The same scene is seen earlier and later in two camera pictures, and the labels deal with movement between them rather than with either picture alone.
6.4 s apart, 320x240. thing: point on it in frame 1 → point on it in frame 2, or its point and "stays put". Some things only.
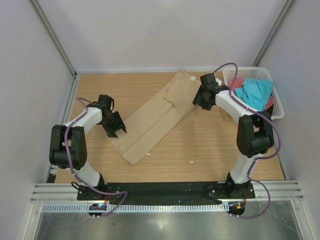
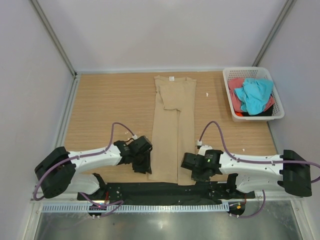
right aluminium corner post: x=288 y=7 stays put
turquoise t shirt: x=255 y=92 stays put
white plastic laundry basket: x=261 y=73 stays put
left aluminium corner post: x=54 y=37 stays put
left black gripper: x=114 y=122 → x=141 y=164
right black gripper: x=203 y=97 → x=187 y=161
